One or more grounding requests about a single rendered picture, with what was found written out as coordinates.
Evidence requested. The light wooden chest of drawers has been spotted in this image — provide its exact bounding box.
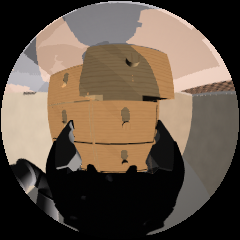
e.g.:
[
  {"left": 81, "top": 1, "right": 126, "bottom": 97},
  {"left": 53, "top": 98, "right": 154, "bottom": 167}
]
[{"left": 47, "top": 64, "right": 159, "bottom": 173}]

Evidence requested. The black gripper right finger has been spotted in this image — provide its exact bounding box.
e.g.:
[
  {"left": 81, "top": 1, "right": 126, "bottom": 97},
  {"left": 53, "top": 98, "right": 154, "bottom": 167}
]
[{"left": 145, "top": 120, "right": 185, "bottom": 208}]

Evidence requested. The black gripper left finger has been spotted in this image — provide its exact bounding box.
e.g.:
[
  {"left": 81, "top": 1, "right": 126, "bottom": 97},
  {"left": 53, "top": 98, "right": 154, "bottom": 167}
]
[{"left": 46, "top": 120, "right": 82, "bottom": 204}]

